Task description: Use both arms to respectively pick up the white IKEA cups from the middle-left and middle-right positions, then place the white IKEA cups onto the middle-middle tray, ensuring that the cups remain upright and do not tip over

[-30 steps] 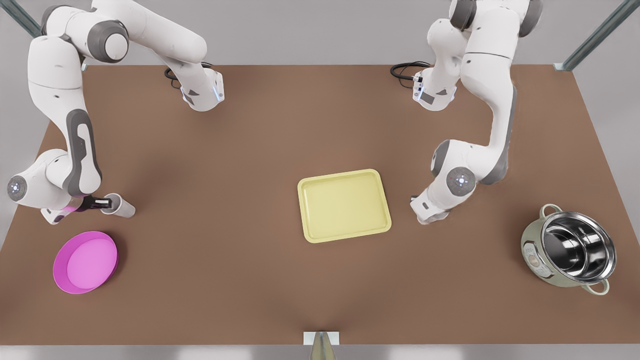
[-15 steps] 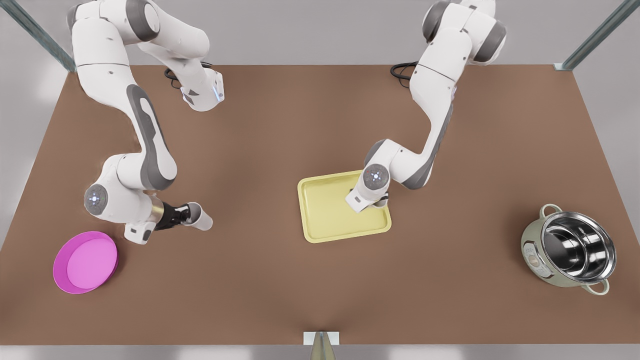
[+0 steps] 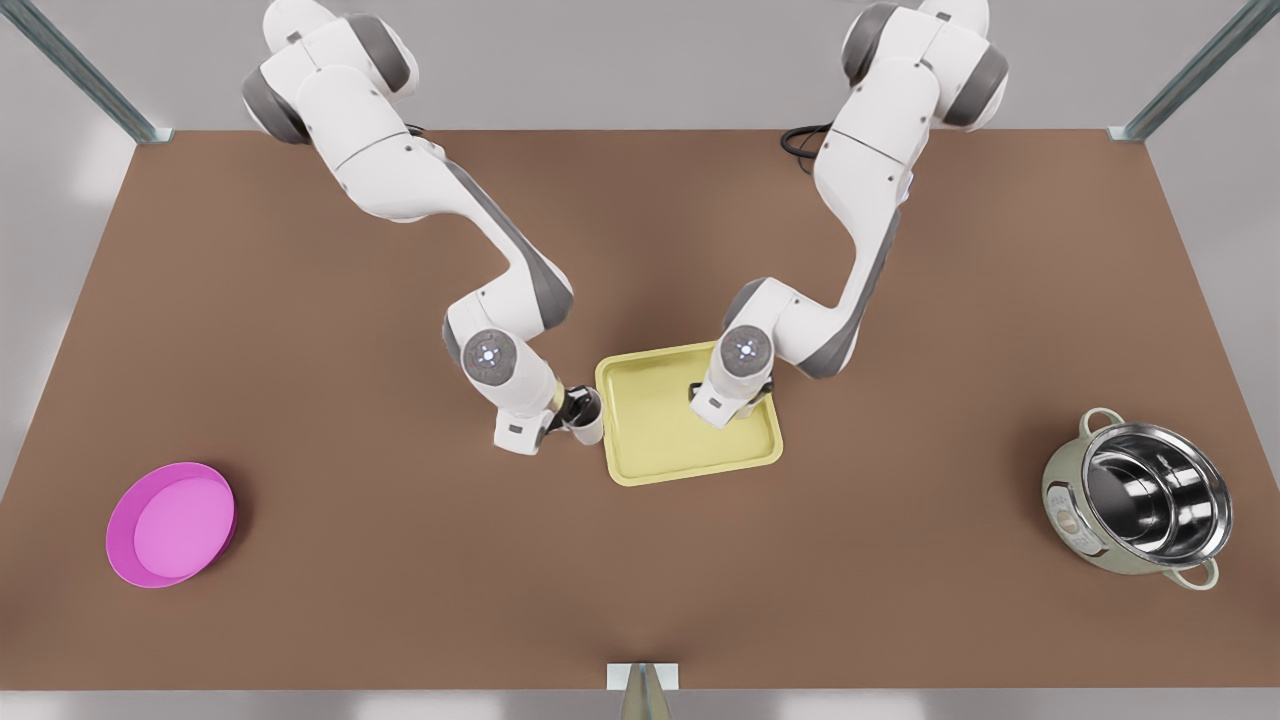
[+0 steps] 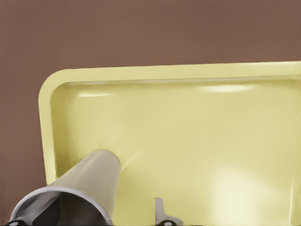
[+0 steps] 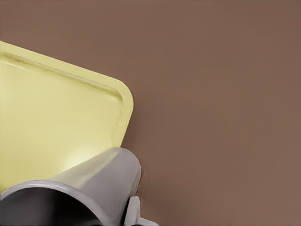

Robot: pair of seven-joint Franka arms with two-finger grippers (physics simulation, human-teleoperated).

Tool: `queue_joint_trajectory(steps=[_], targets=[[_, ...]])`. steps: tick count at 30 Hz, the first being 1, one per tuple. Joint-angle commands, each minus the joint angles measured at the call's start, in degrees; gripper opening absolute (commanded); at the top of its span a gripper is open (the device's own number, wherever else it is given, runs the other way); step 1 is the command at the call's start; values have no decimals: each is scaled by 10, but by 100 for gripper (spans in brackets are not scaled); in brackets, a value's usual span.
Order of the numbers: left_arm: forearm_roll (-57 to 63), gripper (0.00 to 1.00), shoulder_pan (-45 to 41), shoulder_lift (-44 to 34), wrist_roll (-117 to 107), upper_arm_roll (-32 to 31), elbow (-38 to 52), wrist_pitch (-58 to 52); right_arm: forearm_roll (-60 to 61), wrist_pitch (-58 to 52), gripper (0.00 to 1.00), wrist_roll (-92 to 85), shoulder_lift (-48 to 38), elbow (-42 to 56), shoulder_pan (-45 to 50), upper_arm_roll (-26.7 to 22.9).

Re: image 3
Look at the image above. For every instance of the white IKEA cup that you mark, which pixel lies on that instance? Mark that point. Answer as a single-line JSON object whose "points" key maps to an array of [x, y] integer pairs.
{"points": [[591, 433]]}

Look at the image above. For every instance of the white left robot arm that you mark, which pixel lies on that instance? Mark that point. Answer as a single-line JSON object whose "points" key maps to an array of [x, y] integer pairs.
{"points": [[870, 160]]}

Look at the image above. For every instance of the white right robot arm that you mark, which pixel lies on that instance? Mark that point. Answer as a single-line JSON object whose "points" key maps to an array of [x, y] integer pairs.
{"points": [[380, 160]]}

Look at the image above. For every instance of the yellow rectangular tray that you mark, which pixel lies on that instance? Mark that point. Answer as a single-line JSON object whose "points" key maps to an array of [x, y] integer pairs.
{"points": [[660, 435]]}

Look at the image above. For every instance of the pink round bowl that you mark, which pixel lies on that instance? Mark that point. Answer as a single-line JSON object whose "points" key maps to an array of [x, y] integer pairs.
{"points": [[172, 525]]}

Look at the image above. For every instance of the beige pot with steel inside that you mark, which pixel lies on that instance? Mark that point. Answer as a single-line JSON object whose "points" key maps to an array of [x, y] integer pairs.
{"points": [[1140, 500]]}

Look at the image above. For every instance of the silver frame post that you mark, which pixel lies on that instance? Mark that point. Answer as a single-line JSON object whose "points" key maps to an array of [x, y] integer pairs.
{"points": [[643, 690], [1190, 75], [85, 75]]}

